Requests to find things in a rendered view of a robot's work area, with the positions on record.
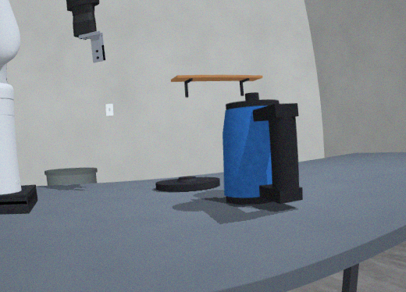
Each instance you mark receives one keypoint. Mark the blue and black kettle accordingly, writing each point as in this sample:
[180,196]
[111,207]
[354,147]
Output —
[252,128]

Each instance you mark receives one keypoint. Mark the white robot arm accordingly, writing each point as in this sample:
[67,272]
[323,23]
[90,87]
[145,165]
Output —
[9,47]

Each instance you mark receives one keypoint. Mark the dark grey round disc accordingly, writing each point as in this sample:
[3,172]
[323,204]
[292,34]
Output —
[187,183]

